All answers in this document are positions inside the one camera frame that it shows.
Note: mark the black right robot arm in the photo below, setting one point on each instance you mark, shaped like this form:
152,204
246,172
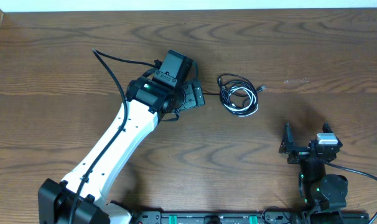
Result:
322,192

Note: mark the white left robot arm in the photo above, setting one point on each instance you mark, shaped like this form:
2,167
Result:
81,195

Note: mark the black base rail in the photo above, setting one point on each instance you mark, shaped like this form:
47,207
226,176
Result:
272,216

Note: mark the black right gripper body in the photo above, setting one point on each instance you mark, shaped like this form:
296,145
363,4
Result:
302,150

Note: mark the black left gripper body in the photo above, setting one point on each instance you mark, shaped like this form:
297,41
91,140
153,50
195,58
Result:
195,94

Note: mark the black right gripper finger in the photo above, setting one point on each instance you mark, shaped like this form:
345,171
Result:
326,128
287,142

